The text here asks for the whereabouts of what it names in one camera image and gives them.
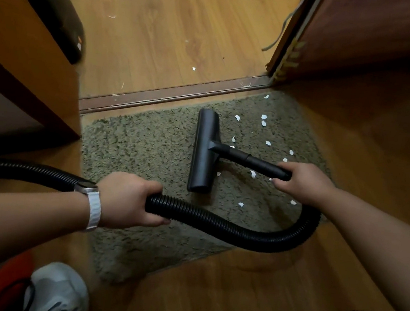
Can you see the person's left forearm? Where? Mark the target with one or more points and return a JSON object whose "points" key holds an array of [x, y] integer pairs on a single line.
{"points": [[12, 229]]}

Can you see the white paper scraps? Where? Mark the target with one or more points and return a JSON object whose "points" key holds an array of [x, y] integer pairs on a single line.
{"points": [[253, 174]]}

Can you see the white wrist watch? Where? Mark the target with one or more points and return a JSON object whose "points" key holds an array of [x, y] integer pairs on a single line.
{"points": [[95, 206]]}

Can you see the person's right forearm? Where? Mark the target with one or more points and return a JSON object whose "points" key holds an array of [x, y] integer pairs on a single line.
{"points": [[387, 240]]}

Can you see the white sneaker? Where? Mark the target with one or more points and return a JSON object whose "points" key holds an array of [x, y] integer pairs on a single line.
{"points": [[56, 292]]}

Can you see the person's left hand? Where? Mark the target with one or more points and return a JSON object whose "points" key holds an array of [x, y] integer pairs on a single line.
{"points": [[122, 202]]}

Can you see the orange wooden door frame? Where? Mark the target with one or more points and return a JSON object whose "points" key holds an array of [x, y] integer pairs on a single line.
{"points": [[24, 59]]}

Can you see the grey-green shaggy door mat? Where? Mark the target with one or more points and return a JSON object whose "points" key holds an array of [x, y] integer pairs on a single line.
{"points": [[145, 145]]}

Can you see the dark wooden door gold pattern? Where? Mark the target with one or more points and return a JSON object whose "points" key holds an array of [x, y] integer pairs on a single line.
{"points": [[378, 33]]}

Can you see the person's right hand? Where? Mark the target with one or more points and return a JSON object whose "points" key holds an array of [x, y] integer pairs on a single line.
{"points": [[307, 185]]}

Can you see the metal door threshold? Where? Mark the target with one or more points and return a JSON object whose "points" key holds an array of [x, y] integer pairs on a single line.
{"points": [[172, 93]]}

